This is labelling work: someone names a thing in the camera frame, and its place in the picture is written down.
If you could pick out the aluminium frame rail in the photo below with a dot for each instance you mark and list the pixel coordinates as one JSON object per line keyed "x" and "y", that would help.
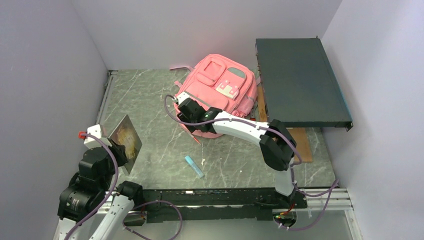
{"x": 329, "y": 216}

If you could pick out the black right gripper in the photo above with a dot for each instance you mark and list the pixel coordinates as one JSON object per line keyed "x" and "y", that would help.
{"x": 182, "y": 117}

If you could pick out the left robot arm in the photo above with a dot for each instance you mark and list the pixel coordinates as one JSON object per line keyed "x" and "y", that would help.
{"x": 93, "y": 206}

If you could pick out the pink student backpack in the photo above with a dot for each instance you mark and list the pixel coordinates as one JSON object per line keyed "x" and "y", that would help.
{"x": 217, "y": 81}

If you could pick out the shiny gold foil book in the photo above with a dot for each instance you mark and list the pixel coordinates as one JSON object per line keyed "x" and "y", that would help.
{"x": 125, "y": 134}

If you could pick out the red handled wrench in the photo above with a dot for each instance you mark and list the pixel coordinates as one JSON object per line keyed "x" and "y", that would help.
{"x": 254, "y": 112}

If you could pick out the light blue eraser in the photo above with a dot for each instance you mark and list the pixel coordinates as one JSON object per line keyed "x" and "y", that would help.
{"x": 194, "y": 166}

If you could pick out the dark green metal box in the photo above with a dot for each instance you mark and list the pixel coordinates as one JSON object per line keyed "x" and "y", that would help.
{"x": 300, "y": 86}

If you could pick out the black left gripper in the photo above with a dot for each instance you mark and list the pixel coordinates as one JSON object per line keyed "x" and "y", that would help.
{"x": 119, "y": 150}

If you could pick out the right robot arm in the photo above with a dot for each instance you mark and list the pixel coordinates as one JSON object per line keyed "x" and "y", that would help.
{"x": 277, "y": 146}

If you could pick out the wooden board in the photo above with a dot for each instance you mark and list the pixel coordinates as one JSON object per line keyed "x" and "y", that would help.
{"x": 298, "y": 134}

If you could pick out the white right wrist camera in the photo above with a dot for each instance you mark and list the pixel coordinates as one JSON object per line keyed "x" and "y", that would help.
{"x": 181, "y": 97}

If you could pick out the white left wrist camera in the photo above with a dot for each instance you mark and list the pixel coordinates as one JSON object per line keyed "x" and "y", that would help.
{"x": 94, "y": 137}

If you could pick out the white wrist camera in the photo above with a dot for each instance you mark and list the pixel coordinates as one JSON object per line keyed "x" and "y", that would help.
{"x": 181, "y": 97}
{"x": 94, "y": 137}

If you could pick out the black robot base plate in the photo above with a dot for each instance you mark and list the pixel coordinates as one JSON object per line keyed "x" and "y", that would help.
{"x": 160, "y": 205}

